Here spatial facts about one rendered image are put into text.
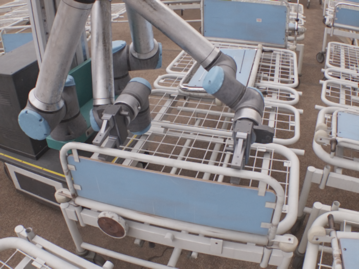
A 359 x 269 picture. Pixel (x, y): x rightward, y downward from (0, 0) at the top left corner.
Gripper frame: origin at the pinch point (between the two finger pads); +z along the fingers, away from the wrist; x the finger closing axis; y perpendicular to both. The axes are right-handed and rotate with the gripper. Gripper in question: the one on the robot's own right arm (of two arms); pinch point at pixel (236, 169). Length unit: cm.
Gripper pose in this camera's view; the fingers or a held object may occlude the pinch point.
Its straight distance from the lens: 92.1
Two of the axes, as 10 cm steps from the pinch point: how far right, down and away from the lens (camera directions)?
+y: -9.5, -1.3, 2.7
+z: -2.9, 6.6, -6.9
